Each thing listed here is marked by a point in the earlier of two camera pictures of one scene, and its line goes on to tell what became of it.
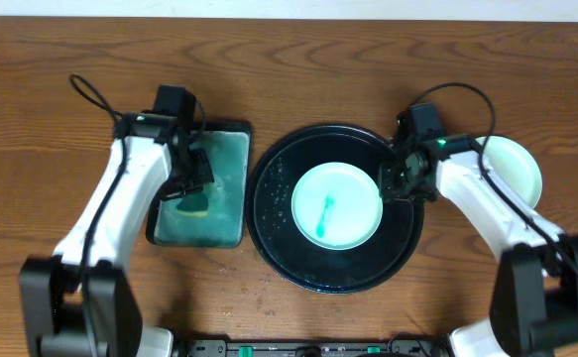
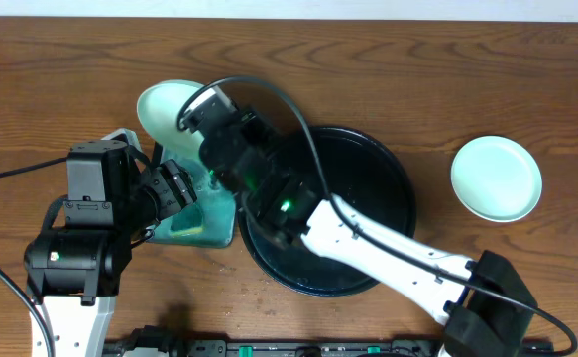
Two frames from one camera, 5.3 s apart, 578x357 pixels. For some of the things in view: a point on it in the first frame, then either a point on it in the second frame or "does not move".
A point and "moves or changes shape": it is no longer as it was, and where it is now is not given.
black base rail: [316, 348] does not move
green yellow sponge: [193, 205] moves or changes shape
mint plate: [337, 205] moves or changes shape
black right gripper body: [395, 184] to [263, 137]
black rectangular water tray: [216, 215] does not move
